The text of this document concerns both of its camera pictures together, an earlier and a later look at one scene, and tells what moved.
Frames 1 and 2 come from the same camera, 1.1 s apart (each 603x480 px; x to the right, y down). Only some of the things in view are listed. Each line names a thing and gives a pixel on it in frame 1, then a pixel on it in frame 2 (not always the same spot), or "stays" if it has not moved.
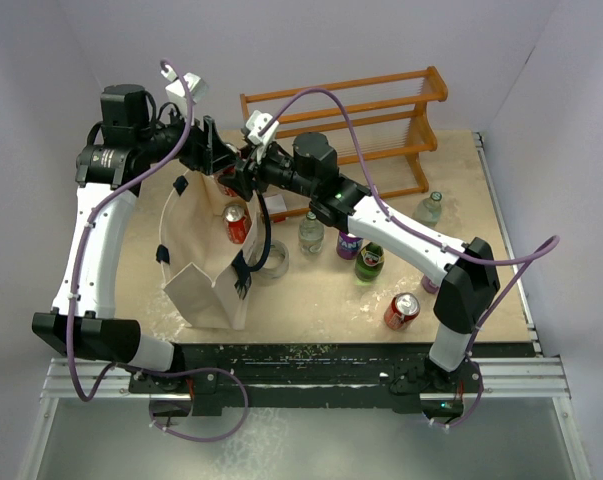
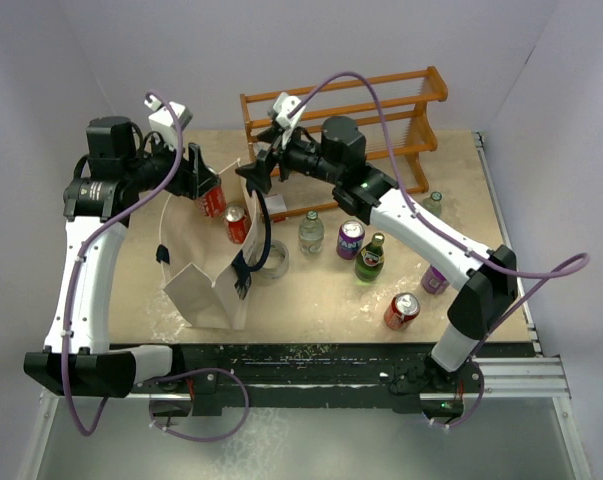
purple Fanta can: x=348 y=245 stays
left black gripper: x=204 y=152 to x=193 y=177
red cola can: x=237 y=223 stays
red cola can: x=228 y=191 to x=213 y=203
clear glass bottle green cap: x=311 y=236 stays
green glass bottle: x=369 y=262 stays
